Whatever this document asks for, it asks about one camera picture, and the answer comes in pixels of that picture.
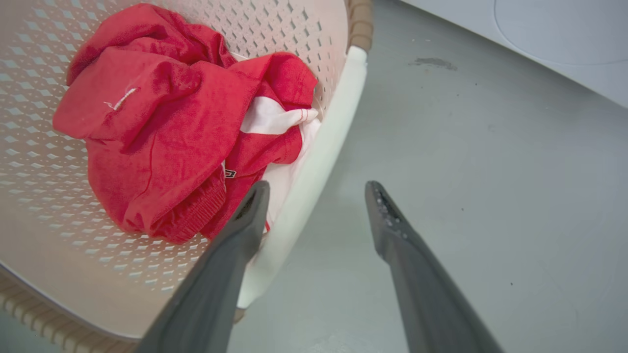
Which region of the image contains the white washing machine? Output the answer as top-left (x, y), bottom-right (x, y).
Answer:
top-left (400, 0), bottom-right (628, 109)

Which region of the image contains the red and white garment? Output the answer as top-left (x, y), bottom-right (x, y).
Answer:
top-left (52, 3), bottom-right (322, 245)

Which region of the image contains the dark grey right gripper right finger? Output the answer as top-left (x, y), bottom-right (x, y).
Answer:
top-left (365, 180), bottom-right (505, 353)

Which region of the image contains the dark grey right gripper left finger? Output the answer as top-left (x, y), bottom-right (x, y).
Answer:
top-left (136, 180), bottom-right (271, 353)

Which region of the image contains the white perforated plastic laundry basket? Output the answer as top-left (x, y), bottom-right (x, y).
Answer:
top-left (0, 0), bottom-right (374, 353)

